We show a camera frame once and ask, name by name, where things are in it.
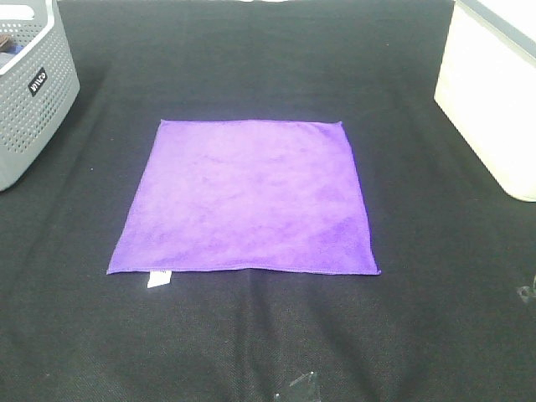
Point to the purple microfiber towel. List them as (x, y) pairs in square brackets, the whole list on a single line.
[(252, 194)]

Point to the clear tape piece front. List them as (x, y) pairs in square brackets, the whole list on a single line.
[(302, 389)]

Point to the clear tape piece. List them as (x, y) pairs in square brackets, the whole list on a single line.
[(527, 294), (302, 389)]

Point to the black fabric table cover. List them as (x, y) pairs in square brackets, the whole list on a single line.
[(442, 322)]

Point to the white storage box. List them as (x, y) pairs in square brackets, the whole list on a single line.
[(486, 87)]

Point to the grey perforated plastic basket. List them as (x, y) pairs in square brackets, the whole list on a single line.
[(38, 86)]

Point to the clear tape piece right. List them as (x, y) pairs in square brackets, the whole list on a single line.
[(527, 294)]

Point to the blue cloth in basket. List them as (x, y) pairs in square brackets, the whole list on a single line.
[(7, 56)]

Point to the brown cloth in basket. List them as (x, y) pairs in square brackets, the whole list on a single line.
[(6, 42)]

